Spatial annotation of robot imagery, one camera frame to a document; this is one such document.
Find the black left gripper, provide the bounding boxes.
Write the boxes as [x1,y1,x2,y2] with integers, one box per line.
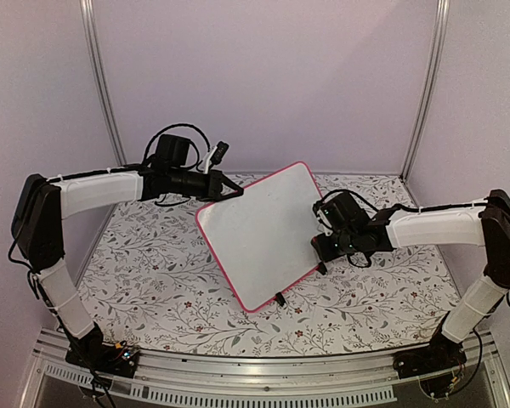
[170,168,244,204]

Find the pink framed whiteboard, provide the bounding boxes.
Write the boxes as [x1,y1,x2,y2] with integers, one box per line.
[195,161,321,313]

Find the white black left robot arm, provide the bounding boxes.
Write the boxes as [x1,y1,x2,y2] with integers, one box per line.
[9,133,243,369]

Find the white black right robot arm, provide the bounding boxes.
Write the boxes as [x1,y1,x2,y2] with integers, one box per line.
[311,189,510,371]

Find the black whiteboard foot clip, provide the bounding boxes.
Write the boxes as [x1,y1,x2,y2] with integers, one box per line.
[316,263,327,275]
[275,292,286,307]

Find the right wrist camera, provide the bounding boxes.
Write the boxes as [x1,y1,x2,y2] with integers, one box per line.
[312,201,334,236]

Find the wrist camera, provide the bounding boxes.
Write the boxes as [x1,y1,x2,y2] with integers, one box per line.
[196,141,230,173]
[312,201,334,236]

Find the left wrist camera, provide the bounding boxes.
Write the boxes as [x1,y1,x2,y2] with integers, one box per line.
[196,141,230,173]

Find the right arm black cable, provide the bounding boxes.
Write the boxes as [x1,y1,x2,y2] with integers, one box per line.
[318,189,510,307]

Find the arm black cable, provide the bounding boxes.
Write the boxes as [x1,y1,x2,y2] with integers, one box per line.
[318,189,510,307]
[139,124,209,171]

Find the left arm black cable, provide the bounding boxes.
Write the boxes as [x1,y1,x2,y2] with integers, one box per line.
[139,124,209,171]

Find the aluminium front rail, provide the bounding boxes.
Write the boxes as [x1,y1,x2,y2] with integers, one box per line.
[20,330,510,407]

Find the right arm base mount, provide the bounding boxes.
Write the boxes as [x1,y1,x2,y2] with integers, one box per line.
[393,333,467,379]

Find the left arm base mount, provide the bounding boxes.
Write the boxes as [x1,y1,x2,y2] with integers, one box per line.
[65,340,140,378]

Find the left aluminium corner post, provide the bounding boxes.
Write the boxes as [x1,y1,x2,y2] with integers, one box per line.
[79,0,127,165]

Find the aluminium corner post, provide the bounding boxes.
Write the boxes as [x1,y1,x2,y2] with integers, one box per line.
[400,0,450,184]
[79,0,127,165]

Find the right aluminium corner post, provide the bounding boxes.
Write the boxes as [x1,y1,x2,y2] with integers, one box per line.
[400,0,450,184]

